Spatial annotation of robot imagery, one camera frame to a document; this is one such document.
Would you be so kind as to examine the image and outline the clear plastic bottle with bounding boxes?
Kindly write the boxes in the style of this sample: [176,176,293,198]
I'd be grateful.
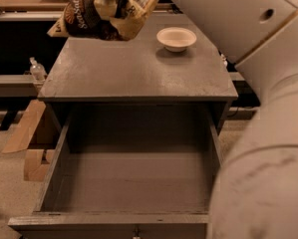
[30,57,47,82]

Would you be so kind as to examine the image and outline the cardboard pieces on floor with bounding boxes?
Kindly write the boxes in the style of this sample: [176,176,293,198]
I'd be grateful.
[2,100,59,182]

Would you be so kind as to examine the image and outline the white bowl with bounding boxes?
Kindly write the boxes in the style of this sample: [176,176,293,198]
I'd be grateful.
[156,27,197,53]

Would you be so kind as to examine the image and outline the white pump dispenser bottle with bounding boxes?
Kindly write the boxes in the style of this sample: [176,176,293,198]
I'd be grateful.
[220,54,228,67]

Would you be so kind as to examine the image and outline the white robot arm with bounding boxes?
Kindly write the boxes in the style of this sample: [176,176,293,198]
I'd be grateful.
[172,0,298,239]

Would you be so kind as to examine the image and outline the grey cabinet counter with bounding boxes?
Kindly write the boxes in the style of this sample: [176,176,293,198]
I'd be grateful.
[39,13,237,126]

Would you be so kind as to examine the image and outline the open grey top drawer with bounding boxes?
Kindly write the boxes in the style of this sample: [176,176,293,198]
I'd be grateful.
[8,104,220,239]

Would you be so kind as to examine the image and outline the brown chip bag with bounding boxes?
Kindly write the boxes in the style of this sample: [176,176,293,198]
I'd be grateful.
[47,0,158,41]

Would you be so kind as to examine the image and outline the wooden workbench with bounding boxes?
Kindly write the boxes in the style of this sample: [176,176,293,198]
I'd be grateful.
[0,0,67,11]

